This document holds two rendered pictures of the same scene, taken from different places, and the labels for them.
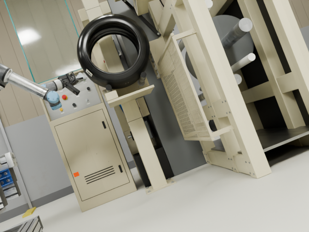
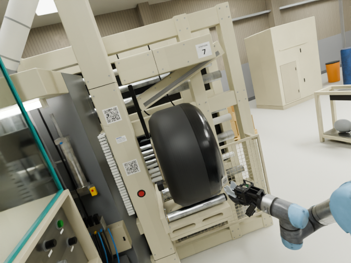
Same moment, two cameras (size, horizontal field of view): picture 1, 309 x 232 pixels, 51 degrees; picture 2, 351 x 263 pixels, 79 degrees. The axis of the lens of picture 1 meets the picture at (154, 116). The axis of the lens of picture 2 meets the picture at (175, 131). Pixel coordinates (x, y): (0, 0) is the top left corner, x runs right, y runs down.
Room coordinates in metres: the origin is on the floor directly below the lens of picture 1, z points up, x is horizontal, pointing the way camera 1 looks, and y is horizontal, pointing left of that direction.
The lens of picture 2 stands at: (2.57, 1.29, 1.61)
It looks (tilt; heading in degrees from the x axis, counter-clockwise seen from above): 14 degrees down; 271
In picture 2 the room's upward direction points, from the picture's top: 17 degrees counter-clockwise
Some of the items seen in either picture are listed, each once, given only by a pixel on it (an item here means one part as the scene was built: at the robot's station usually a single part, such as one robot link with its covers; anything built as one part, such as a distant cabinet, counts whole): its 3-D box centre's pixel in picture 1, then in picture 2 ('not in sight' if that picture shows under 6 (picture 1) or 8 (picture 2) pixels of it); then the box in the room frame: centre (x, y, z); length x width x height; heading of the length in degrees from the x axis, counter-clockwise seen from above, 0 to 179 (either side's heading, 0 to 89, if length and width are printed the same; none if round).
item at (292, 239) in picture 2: (54, 101); (294, 230); (2.25, 0.61, 0.92); 0.11 x 0.08 x 0.11; 17
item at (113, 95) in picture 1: (112, 98); (198, 217); (2.60, 0.26, 0.83); 0.36 x 0.09 x 0.06; 6
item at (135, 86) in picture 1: (125, 88); (162, 204); (2.79, 0.14, 0.90); 0.40 x 0.03 x 0.10; 96
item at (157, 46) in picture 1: (160, 58); (145, 163); (2.87, -0.23, 1.05); 0.20 x 0.15 x 0.30; 6
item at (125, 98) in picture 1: (130, 96); (194, 208); (2.61, 0.12, 0.80); 0.37 x 0.36 x 0.02; 96
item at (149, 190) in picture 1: (159, 185); not in sight; (2.86, 0.17, 0.01); 0.27 x 0.27 x 0.02; 6
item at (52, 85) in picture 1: (48, 89); (289, 213); (2.26, 0.63, 1.02); 0.11 x 0.08 x 0.09; 123
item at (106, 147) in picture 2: not in sight; (118, 175); (2.94, 0.21, 1.19); 0.05 x 0.04 x 0.48; 96
